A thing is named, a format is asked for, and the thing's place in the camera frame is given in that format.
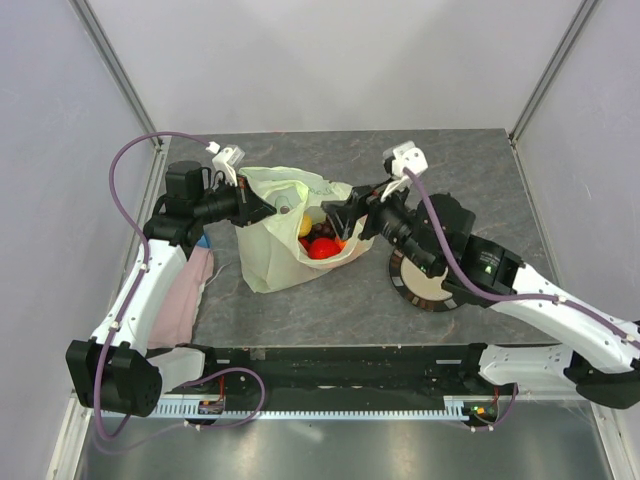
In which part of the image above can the light blue cable duct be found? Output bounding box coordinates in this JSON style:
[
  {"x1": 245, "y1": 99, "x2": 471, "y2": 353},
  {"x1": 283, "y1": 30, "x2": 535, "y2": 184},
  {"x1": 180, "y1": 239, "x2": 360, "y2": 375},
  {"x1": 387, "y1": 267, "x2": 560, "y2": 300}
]
[{"x1": 149, "y1": 395, "x2": 498, "y2": 421}]

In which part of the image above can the purple grape bunch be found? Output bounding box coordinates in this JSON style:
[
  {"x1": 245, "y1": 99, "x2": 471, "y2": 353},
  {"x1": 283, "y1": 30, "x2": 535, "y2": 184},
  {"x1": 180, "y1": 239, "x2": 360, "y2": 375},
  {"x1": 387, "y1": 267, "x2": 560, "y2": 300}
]
[{"x1": 310, "y1": 221, "x2": 336, "y2": 240}]

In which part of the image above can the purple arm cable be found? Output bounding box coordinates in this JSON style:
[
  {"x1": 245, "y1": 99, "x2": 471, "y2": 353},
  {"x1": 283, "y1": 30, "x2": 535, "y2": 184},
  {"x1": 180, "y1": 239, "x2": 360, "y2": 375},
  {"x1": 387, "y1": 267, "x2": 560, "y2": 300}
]
[
  {"x1": 92, "y1": 130, "x2": 214, "y2": 445},
  {"x1": 403, "y1": 167, "x2": 640, "y2": 351}
]

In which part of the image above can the pink folded cloth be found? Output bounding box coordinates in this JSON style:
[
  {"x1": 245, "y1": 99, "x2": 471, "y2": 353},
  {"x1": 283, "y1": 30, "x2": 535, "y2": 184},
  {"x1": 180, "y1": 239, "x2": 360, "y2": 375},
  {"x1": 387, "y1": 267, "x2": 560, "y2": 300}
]
[{"x1": 148, "y1": 246, "x2": 214, "y2": 349}]

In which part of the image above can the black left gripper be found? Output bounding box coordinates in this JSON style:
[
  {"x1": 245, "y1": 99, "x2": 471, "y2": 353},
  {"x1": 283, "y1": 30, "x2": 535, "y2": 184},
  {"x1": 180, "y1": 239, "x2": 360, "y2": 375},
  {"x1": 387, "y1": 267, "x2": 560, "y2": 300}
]
[{"x1": 193, "y1": 174, "x2": 276, "y2": 228}]

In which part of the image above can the dark round fruit plate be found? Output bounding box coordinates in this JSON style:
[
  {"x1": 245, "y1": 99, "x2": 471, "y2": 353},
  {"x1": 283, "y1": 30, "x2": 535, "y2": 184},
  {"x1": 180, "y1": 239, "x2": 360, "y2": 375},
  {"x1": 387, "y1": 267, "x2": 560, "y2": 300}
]
[{"x1": 388, "y1": 250, "x2": 463, "y2": 313}]

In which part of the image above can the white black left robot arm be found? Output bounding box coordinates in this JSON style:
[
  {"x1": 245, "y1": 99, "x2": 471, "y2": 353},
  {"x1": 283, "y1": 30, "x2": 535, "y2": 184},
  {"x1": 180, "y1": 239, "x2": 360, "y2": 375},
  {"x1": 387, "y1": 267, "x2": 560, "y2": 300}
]
[{"x1": 66, "y1": 161, "x2": 276, "y2": 417}]

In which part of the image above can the red apple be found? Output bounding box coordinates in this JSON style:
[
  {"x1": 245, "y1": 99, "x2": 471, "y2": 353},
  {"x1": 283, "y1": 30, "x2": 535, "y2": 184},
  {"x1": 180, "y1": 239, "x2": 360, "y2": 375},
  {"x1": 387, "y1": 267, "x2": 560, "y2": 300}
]
[{"x1": 307, "y1": 237, "x2": 341, "y2": 260}]

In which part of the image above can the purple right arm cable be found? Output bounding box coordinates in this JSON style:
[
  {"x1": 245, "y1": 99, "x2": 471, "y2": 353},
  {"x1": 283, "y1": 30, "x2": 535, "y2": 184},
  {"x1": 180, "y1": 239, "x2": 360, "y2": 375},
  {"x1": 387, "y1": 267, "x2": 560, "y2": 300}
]
[{"x1": 403, "y1": 167, "x2": 640, "y2": 351}]

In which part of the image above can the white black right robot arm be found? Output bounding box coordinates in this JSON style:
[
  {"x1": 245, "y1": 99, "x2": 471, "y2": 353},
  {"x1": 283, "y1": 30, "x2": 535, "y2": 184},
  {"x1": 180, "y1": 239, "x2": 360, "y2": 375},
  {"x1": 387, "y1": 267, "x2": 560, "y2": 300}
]
[{"x1": 321, "y1": 185, "x2": 639, "y2": 410}]

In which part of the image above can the yellow lemon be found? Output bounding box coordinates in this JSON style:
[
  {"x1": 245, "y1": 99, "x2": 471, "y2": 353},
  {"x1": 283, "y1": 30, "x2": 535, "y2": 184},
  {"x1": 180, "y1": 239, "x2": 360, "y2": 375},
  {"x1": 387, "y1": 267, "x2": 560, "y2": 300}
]
[{"x1": 298, "y1": 214, "x2": 313, "y2": 238}]

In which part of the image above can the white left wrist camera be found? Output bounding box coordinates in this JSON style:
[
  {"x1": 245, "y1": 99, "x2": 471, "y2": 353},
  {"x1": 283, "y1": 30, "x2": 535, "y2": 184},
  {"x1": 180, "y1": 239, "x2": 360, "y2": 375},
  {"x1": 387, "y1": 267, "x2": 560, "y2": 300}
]
[{"x1": 206, "y1": 141, "x2": 245, "y2": 187}]

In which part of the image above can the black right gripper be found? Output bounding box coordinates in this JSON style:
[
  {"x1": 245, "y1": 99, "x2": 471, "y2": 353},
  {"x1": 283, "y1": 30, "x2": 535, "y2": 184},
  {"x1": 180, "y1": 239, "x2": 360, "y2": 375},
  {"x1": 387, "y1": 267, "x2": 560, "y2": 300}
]
[{"x1": 321, "y1": 173, "x2": 437, "y2": 275}]

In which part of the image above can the green avocado print plastic bag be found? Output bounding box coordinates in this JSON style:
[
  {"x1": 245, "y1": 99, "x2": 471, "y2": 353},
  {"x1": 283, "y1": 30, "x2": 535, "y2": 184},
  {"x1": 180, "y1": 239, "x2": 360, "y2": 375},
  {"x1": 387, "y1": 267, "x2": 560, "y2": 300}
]
[{"x1": 236, "y1": 167, "x2": 374, "y2": 293}]

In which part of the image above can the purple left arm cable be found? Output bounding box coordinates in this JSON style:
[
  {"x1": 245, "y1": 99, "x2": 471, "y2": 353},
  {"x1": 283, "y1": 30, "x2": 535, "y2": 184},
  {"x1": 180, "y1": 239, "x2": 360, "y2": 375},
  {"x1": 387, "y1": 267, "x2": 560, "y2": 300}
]
[{"x1": 92, "y1": 130, "x2": 214, "y2": 445}]

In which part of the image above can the aluminium frame post left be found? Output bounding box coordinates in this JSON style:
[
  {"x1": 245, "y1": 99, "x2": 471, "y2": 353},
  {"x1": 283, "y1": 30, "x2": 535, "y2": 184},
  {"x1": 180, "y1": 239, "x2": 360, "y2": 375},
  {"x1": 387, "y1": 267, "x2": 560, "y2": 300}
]
[{"x1": 69, "y1": 0, "x2": 156, "y2": 134}]

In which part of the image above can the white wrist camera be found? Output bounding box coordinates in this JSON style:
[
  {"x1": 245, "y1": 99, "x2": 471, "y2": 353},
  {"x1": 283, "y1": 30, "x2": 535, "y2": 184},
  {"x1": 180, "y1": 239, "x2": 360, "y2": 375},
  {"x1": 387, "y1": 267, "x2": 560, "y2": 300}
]
[
  {"x1": 381, "y1": 141, "x2": 428, "y2": 202},
  {"x1": 206, "y1": 141, "x2": 245, "y2": 187}
]

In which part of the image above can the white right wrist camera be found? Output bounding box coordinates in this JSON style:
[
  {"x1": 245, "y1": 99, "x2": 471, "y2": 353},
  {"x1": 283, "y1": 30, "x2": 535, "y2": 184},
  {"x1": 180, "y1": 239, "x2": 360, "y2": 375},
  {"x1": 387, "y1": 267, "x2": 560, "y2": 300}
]
[{"x1": 381, "y1": 141, "x2": 428, "y2": 202}]

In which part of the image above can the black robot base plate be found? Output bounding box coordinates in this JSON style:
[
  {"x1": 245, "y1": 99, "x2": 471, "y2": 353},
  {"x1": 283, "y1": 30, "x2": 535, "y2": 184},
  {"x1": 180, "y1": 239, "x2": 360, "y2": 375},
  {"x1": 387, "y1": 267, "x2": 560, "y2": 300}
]
[{"x1": 186, "y1": 343, "x2": 514, "y2": 410}]

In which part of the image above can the aluminium frame post right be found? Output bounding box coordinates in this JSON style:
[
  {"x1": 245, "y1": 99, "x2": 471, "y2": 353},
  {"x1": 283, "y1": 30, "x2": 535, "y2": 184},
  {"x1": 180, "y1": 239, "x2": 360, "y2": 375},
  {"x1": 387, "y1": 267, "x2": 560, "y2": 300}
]
[{"x1": 508, "y1": 0, "x2": 601, "y2": 147}]

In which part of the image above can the blue cloth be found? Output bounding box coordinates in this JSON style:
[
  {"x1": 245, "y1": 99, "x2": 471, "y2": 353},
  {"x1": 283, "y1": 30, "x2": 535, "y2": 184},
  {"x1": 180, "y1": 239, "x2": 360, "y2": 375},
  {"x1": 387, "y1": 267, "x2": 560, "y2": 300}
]
[{"x1": 196, "y1": 233, "x2": 212, "y2": 250}]

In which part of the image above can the aluminium frame post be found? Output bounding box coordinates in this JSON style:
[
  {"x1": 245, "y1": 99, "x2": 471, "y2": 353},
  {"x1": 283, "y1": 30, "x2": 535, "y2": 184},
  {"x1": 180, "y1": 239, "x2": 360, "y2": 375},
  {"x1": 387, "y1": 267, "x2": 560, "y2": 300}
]
[
  {"x1": 69, "y1": 0, "x2": 156, "y2": 134},
  {"x1": 508, "y1": 0, "x2": 601, "y2": 147}
]

